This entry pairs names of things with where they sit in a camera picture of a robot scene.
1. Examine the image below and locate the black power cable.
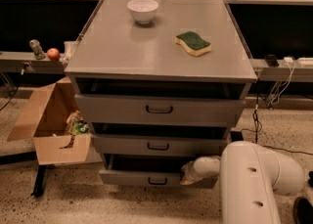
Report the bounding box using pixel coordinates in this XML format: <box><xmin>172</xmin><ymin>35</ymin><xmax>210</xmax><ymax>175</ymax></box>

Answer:
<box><xmin>241</xmin><ymin>94</ymin><xmax>313</xmax><ymax>157</ymax></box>

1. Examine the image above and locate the open cardboard box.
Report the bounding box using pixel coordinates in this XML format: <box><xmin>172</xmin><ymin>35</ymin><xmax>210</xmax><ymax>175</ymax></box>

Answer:
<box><xmin>8</xmin><ymin>77</ymin><xmax>101</xmax><ymax>165</ymax></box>

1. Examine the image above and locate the grey drawer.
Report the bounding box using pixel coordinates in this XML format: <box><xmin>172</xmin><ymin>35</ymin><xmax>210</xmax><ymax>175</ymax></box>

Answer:
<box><xmin>98</xmin><ymin>154</ymin><xmax>219</xmax><ymax>190</ymax></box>
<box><xmin>92</xmin><ymin>123</ymin><xmax>227</xmax><ymax>157</ymax></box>
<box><xmin>75</xmin><ymin>78</ymin><xmax>245</xmax><ymax>127</ymax></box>

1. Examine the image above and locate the black table leg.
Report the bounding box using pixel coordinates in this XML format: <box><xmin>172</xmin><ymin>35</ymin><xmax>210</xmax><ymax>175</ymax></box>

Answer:
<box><xmin>31</xmin><ymin>165</ymin><xmax>47</xmax><ymax>198</ymax></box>

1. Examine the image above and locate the grey metal drawer cabinet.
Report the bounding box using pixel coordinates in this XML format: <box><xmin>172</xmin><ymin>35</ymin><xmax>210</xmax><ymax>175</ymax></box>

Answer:
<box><xmin>64</xmin><ymin>0</ymin><xmax>258</xmax><ymax>183</ymax></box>

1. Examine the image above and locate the black shoe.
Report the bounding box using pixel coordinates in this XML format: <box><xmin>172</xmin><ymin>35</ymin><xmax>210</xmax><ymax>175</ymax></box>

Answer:
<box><xmin>293</xmin><ymin>198</ymin><xmax>313</xmax><ymax>224</ymax></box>

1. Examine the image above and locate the grey top drawer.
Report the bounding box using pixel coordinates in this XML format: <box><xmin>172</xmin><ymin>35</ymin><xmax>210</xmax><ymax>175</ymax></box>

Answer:
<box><xmin>75</xmin><ymin>78</ymin><xmax>245</xmax><ymax>127</ymax></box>

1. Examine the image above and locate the green snack bag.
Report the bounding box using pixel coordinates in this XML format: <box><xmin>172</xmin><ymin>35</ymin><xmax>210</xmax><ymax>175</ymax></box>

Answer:
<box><xmin>71</xmin><ymin>122</ymin><xmax>89</xmax><ymax>135</ymax></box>

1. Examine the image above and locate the red apple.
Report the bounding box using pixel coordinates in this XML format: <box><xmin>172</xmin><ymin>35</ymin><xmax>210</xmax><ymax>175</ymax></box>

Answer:
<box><xmin>47</xmin><ymin>48</ymin><xmax>61</xmax><ymax>61</ymax></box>

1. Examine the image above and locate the grey bottom drawer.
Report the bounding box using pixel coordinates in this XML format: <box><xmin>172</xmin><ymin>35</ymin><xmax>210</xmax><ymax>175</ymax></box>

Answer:
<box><xmin>98</xmin><ymin>154</ymin><xmax>219</xmax><ymax>190</ymax></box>

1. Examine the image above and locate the white power strip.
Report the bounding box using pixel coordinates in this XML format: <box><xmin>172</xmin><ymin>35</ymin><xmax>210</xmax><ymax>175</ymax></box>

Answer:
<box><xmin>296</xmin><ymin>57</ymin><xmax>313</xmax><ymax>67</ymax></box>

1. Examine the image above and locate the grey middle drawer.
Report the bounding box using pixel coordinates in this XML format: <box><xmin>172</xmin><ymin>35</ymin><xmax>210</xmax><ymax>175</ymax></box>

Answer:
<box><xmin>92</xmin><ymin>123</ymin><xmax>227</xmax><ymax>157</ymax></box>

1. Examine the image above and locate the small grey figurine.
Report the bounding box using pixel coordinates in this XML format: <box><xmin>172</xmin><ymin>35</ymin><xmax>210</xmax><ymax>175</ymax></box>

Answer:
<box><xmin>29</xmin><ymin>39</ymin><xmax>46</xmax><ymax>60</ymax></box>

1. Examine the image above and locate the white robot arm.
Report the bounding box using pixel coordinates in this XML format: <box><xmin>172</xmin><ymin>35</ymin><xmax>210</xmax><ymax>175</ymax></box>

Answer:
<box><xmin>180</xmin><ymin>141</ymin><xmax>305</xmax><ymax>224</ymax></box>

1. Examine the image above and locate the white ceramic bowl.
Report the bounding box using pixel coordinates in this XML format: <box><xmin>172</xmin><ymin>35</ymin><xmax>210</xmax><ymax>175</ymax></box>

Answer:
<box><xmin>127</xmin><ymin>0</ymin><xmax>158</xmax><ymax>24</ymax></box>

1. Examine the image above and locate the green and yellow sponge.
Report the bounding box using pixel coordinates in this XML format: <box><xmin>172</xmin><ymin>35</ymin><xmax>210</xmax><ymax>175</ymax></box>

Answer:
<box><xmin>175</xmin><ymin>31</ymin><xmax>211</xmax><ymax>57</ymax></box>

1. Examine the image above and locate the black power adapter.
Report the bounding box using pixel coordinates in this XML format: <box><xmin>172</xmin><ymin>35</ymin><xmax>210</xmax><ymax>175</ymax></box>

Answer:
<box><xmin>231</xmin><ymin>131</ymin><xmax>244</xmax><ymax>142</ymax></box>

